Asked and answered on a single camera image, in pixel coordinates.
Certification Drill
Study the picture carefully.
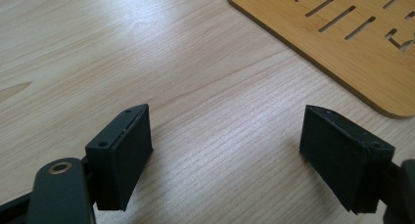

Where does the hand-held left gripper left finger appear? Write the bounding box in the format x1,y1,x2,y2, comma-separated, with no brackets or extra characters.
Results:
85,103,155,212

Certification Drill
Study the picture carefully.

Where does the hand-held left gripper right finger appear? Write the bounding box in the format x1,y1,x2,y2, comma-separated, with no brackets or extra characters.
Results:
299,104,395,215

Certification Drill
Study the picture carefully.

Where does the slotted bamboo trivet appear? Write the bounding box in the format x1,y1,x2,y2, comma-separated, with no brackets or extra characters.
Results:
226,0,415,119

